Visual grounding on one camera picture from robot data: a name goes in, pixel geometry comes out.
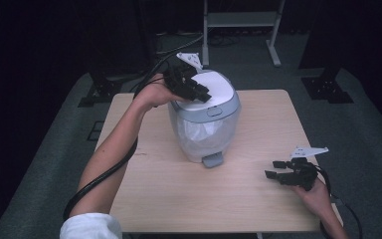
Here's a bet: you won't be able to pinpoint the white metal stand frame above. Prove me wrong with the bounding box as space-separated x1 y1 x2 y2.
201 0 287 69

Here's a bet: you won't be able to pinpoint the person's left hand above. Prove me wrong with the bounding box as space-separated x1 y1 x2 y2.
132 73 188 112

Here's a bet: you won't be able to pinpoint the person's right hand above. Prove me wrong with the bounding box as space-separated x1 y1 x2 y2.
290 178 333 217

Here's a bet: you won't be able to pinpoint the dark floor hatch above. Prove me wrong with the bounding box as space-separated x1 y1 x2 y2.
86 120 104 142

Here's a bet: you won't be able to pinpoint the white grey pedal trash can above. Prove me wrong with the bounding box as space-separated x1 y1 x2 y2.
167 68 243 169

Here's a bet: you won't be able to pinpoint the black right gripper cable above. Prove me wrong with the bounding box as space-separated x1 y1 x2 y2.
313 164 363 239

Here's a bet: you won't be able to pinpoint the black stand base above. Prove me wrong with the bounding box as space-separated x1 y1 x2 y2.
300 67 355 105
77 70 124 109

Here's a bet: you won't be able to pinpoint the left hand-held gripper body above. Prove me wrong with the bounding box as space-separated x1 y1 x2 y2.
163 52 204 102

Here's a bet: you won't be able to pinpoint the white plastic bin liner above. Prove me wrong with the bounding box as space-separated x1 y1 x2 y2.
176 117 234 161

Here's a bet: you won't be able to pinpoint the white shirt sleeve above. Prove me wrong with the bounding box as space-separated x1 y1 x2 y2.
59 212 123 239

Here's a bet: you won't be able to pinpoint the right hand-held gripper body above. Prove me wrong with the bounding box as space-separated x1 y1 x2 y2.
278 145 330 192

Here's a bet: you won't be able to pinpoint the cables on floor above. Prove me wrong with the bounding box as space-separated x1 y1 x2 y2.
128 30 210 94

